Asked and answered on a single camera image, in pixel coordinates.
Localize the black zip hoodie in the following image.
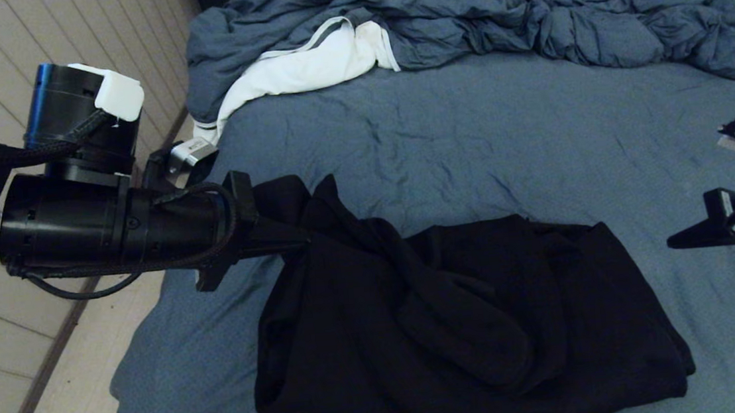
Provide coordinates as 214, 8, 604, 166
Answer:
236, 142, 700, 413

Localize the white garment with grey stripe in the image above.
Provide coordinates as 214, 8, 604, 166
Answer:
184, 11, 406, 146

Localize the blue bed sheet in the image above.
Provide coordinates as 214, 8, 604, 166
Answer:
83, 31, 735, 413

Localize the rumpled blue duvet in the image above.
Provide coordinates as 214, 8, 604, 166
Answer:
178, 0, 735, 129

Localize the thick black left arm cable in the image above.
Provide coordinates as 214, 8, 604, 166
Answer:
0, 109, 114, 200

